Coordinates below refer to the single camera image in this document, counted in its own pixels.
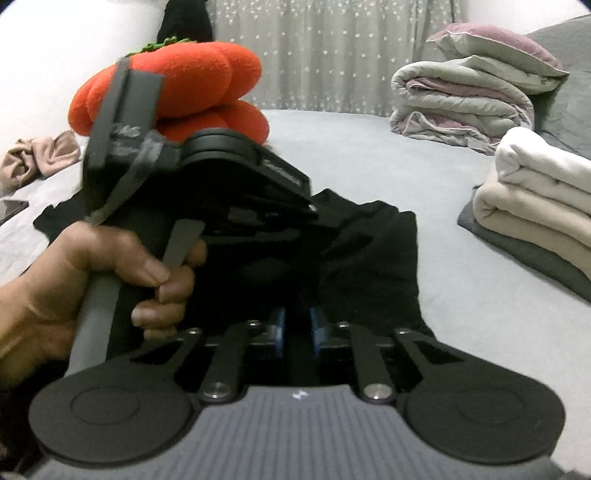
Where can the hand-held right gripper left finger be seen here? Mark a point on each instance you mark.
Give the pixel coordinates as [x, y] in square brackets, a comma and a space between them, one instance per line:
[279, 334]

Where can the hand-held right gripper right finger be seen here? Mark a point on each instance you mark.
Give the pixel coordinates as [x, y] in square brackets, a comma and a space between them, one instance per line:
[317, 334]

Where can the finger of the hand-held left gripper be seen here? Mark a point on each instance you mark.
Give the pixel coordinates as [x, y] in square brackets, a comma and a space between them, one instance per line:
[277, 214]

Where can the black garment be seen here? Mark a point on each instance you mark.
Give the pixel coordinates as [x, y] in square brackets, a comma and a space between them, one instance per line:
[184, 21]
[369, 240]

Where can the person's left forearm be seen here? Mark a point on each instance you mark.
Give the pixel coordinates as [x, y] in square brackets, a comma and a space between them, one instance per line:
[18, 332]

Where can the person's left hand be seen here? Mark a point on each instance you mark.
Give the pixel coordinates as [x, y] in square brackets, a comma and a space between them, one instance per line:
[69, 267]

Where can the orange pumpkin plush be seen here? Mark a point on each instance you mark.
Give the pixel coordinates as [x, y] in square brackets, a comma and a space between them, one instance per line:
[198, 69]

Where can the grey bed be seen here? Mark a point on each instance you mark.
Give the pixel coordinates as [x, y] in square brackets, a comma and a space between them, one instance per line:
[369, 152]

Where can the black hanging garment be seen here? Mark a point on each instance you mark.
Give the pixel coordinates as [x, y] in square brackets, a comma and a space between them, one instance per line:
[184, 21]

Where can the grey dotted curtain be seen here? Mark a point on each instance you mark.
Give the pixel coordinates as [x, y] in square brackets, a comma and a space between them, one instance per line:
[323, 55]

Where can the crumpled pink beige cloth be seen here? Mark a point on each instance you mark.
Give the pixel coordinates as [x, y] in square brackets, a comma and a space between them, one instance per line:
[41, 157]

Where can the dark flat phone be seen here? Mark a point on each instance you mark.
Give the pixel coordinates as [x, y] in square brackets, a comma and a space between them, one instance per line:
[11, 210]

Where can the folded grey garment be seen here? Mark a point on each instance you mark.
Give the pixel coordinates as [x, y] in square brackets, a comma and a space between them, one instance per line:
[503, 242]

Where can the folded white pink quilt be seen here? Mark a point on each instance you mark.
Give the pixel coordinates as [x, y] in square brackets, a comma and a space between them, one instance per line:
[452, 101]

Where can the folded beige garment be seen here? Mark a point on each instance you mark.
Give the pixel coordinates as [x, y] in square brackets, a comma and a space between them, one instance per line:
[521, 217]

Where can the pink grey pillow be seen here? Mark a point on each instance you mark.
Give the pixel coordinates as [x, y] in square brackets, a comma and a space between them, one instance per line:
[498, 46]

